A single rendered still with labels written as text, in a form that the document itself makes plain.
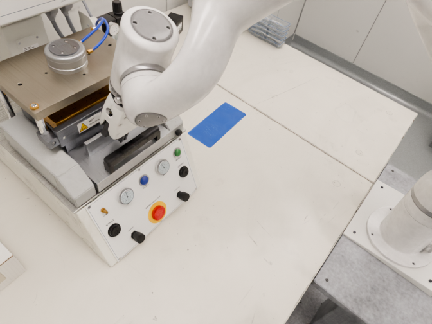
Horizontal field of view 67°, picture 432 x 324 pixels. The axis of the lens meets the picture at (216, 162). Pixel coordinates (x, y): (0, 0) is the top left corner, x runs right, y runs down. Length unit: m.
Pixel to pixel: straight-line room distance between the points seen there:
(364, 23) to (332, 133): 1.82
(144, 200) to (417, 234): 0.69
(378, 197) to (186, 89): 0.83
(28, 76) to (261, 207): 0.67
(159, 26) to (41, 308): 0.65
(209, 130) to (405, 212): 0.63
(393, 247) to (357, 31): 2.25
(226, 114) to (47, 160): 0.67
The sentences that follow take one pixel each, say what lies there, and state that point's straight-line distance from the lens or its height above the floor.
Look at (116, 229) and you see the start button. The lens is 0.80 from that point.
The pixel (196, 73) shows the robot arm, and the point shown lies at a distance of 0.44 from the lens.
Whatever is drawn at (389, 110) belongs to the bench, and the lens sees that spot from 1.53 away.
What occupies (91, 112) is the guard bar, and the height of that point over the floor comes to 1.05.
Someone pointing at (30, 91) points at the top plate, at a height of 1.11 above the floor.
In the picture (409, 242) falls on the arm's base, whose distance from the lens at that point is 1.00.
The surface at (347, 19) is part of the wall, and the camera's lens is 3.04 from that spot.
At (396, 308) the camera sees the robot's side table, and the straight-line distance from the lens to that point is 1.00.
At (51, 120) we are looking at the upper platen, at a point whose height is 1.06.
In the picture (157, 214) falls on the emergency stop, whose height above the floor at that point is 0.80.
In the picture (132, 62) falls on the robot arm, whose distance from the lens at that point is 0.50.
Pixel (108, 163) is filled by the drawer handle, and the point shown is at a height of 1.00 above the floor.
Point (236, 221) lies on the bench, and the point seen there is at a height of 0.75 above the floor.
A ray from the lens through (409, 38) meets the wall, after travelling 2.95.
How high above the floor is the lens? 1.55
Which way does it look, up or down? 50 degrees down
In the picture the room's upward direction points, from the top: 12 degrees clockwise
